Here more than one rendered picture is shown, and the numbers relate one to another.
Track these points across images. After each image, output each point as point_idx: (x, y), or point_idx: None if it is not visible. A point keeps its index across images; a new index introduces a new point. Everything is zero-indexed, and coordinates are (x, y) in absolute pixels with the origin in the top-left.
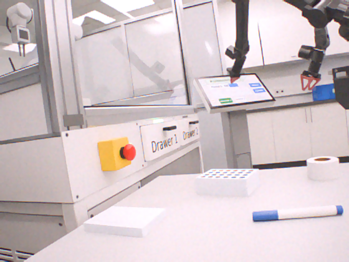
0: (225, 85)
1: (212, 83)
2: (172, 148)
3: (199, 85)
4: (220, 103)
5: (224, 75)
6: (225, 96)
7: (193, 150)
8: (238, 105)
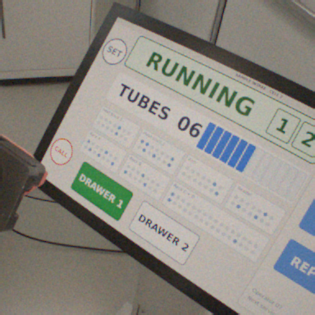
0: (184, 122)
1: (147, 72)
2: None
3: (92, 49)
4: (73, 184)
5: (252, 68)
6: (121, 171)
7: None
8: (121, 249)
